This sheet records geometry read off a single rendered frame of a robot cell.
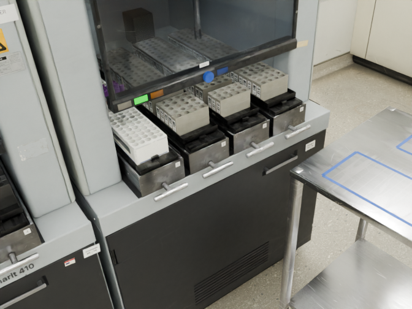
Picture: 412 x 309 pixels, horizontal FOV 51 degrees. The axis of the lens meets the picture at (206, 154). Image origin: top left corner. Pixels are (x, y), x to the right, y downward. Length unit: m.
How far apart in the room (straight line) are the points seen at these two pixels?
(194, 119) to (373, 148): 0.49
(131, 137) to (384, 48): 2.54
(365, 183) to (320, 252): 0.96
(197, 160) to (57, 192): 0.38
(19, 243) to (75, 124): 0.30
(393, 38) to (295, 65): 1.98
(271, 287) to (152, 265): 0.67
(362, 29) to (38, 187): 2.83
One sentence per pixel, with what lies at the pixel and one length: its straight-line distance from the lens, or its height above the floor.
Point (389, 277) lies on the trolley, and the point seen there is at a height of 0.28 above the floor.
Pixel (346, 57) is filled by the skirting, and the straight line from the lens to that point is 3.62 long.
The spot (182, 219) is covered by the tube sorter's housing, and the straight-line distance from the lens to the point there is 1.29.
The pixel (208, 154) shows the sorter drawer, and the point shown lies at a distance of 1.21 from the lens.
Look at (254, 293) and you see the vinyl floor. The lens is 1.85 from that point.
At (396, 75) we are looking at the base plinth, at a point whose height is 0.03.
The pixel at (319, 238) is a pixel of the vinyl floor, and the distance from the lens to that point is 2.07.
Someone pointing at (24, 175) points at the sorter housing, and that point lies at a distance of 1.10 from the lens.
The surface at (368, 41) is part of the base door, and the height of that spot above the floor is 0.22.
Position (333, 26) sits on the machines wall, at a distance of 3.37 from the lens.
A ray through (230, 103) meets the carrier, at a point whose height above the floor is 0.86.
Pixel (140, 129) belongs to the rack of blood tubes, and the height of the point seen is 0.86.
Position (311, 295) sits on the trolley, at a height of 0.28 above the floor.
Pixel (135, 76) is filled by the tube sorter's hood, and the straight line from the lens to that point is 1.08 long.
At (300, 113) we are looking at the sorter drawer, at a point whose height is 0.78.
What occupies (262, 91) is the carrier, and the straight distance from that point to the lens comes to 1.35.
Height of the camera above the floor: 1.50
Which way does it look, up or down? 36 degrees down
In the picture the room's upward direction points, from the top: 3 degrees counter-clockwise
